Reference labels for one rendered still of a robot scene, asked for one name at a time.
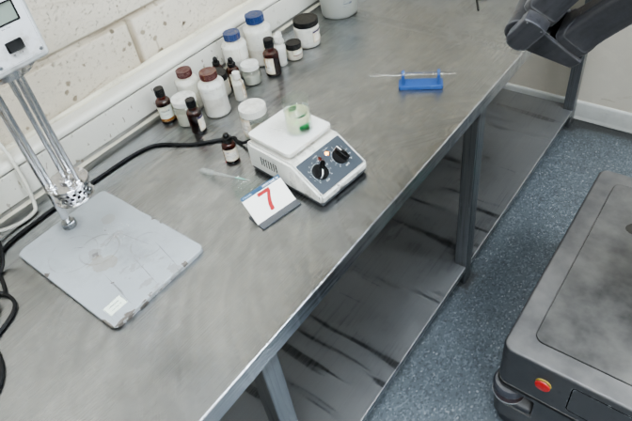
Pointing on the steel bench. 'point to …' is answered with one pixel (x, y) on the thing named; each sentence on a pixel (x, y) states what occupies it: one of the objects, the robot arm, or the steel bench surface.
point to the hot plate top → (271, 129)
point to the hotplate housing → (286, 168)
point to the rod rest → (420, 84)
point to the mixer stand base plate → (111, 257)
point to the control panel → (329, 164)
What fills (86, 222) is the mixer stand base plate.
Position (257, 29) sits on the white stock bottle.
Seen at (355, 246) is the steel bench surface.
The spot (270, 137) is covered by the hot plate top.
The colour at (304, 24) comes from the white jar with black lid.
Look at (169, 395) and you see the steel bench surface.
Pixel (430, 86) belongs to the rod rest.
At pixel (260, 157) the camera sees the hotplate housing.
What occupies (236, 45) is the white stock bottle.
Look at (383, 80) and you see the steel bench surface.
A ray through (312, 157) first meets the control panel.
